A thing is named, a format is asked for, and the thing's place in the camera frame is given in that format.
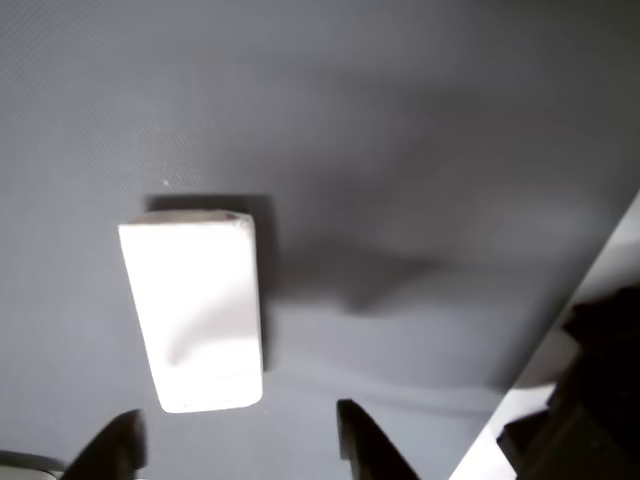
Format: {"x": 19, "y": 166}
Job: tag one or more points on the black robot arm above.
{"x": 590, "y": 400}

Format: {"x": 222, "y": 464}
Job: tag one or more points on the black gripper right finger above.
{"x": 370, "y": 450}

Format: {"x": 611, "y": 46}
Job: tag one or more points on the white rectangular block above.
{"x": 195, "y": 310}

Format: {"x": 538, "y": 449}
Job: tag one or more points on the grey table mat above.
{"x": 350, "y": 125}

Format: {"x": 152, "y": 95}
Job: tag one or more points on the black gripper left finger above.
{"x": 110, "y": 450}

